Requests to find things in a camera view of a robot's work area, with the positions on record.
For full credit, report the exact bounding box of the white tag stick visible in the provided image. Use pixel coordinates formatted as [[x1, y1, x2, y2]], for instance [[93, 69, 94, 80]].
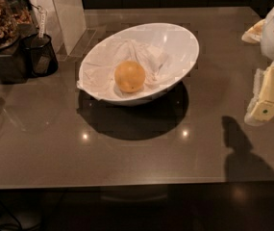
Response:
[[37, 6, 47, 39]]

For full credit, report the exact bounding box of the white paper napkin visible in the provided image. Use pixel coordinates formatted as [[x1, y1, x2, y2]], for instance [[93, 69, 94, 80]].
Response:
[[77, 38, 177, 100]]

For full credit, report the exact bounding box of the black mesh cup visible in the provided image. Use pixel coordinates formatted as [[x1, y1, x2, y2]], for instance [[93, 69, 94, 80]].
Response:
[[20, 34, 58, 77]]

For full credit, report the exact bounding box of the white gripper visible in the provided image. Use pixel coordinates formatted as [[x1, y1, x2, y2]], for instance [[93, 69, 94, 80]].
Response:
[[241, 7, 274, 126]]

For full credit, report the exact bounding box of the dark box under jar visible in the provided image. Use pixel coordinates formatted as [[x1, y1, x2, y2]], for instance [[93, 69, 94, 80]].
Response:
[[0, 41, 29, 84]]

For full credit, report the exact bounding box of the orange fruit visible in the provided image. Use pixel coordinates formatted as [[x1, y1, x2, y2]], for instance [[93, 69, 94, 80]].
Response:
[[114, 61, 145, 93]]

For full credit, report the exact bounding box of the white paper bag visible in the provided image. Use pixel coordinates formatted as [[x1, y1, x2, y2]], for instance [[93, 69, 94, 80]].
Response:
[[30, 0, 87, 55]]

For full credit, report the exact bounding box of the white bowl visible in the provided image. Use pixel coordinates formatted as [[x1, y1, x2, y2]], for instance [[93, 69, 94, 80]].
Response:
[[84, 23, 199, 106]]

